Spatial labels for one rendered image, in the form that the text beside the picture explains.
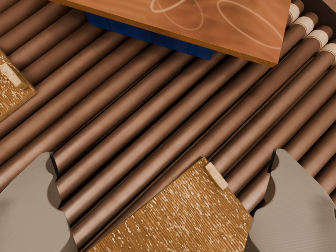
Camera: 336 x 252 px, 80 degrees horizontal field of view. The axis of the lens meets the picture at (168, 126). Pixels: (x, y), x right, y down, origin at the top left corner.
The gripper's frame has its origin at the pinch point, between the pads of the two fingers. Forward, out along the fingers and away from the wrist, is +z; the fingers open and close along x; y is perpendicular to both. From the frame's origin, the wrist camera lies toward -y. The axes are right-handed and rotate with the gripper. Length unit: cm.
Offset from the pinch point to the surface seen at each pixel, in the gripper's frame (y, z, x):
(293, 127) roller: 15.4, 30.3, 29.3
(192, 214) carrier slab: 28.0, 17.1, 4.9
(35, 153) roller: 17.6, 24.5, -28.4
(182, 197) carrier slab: 25.2, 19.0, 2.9
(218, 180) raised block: 21.1, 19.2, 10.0
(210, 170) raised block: 19.4, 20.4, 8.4
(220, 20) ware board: -6.9, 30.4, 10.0
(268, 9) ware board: -8.7, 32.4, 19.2
